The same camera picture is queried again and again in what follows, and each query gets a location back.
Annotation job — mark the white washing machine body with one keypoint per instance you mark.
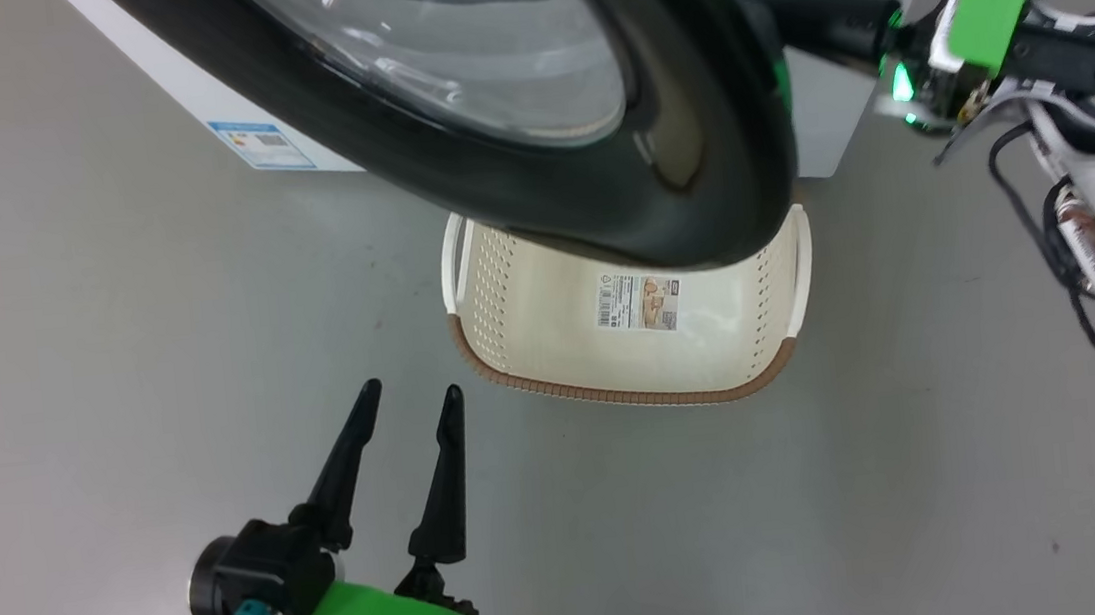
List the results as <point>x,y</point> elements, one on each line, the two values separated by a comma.
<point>831,119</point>

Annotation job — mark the cream laundry basket brown rim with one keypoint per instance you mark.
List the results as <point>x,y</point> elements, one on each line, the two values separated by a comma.
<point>549,327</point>

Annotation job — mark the paper label on basket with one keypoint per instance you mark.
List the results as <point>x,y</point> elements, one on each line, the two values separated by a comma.
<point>637,301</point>

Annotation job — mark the blue energy label sticker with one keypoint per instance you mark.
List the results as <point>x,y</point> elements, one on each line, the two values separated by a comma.
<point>263,144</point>

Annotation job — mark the black washing machine door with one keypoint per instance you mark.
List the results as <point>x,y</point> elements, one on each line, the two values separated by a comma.
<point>599,212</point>

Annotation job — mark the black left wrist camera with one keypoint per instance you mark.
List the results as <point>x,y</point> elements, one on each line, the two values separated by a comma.
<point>261,566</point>

